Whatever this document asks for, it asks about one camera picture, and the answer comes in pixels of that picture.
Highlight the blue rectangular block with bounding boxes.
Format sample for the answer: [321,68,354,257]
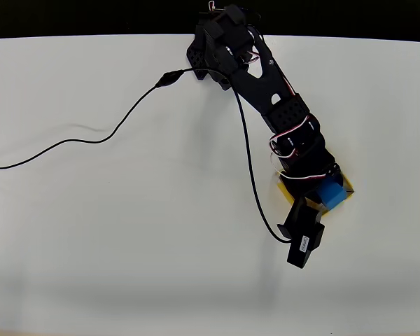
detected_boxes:
[316,178,349,213]

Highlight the yellow square tray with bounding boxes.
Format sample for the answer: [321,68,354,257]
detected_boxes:
[274,170,356,217]

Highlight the black gripper-mounted camera box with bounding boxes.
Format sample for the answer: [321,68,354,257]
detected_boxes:
[276,195,326,270]

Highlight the black camera cable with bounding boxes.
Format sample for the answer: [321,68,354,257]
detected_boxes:
[0,69,292,244]

